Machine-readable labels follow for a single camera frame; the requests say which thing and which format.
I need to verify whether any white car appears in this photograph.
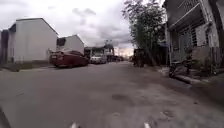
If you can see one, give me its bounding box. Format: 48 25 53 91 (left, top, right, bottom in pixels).
89 53 108 65

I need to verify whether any low building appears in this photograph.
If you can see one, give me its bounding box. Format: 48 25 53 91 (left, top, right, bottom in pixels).
83 44 116 61

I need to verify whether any dark vehicle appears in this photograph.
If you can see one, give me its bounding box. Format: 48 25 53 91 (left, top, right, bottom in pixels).
132 48 146 68

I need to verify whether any grey concrete road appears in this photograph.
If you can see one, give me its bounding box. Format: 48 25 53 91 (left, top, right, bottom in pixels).
0 61 224 128

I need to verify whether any red car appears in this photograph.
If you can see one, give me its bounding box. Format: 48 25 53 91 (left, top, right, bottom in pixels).
49 49 90 69

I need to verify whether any small white house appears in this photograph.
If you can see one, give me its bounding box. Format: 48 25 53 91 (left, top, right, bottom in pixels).
56 34 86 56

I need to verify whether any tall leafy tree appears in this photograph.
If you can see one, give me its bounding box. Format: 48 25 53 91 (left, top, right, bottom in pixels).
121 0 167 67

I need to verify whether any motorcycle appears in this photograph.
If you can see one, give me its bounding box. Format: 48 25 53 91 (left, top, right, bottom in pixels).
167 56 194 79

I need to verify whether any large white house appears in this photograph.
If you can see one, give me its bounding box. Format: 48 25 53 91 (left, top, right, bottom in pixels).
6 17 60 65

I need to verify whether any grey house with grilles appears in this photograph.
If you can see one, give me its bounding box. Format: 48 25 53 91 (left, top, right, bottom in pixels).
162 0 224 69

